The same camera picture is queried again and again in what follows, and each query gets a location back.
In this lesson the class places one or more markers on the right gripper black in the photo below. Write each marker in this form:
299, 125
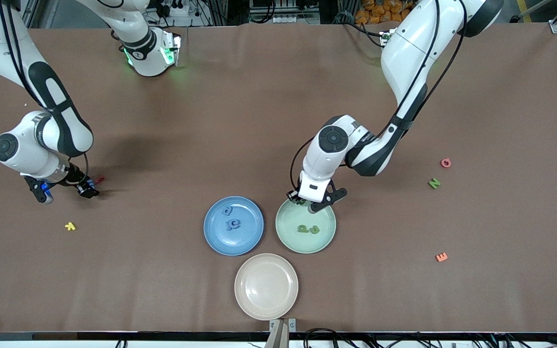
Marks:
76, 179

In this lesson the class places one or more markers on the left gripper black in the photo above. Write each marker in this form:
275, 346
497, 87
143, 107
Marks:
294, 195

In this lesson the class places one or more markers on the green foam letter u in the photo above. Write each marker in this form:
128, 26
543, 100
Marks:
314, 230

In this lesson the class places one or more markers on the blue foam letter C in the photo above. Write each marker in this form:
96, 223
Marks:
235, 224

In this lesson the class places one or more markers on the blue foam digit 6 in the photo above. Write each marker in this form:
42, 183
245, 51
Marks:
227, 210

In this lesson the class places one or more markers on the blue foam letter X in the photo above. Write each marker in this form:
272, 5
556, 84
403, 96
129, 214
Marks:
228, 227

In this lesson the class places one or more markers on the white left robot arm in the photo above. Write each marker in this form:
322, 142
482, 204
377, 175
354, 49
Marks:
406, 53

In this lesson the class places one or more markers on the yellow foam letter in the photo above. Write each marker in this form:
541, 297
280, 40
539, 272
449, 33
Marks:
70, 225

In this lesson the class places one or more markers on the pale green plate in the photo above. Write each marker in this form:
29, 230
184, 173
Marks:
307, 244

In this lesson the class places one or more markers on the blue plate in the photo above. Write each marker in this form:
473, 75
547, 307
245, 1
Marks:
252, 237

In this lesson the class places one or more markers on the beige plate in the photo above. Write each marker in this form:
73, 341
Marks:
266, 286

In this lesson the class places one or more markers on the green foam letter N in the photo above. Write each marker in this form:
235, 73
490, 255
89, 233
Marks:
434, 183

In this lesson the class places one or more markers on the pink foam letter Q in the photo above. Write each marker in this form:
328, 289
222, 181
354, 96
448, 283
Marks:
443, 163

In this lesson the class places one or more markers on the orange foam letter E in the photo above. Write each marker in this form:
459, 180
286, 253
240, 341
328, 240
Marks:
441, 257

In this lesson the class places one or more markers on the white power strip with plugs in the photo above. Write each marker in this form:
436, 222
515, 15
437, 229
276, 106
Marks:
182, 12

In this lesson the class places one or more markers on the orange fruit pile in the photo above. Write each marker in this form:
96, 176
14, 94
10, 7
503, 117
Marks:
375, 12

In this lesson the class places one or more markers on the grey metal mount bracket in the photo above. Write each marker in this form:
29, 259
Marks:
278, 336

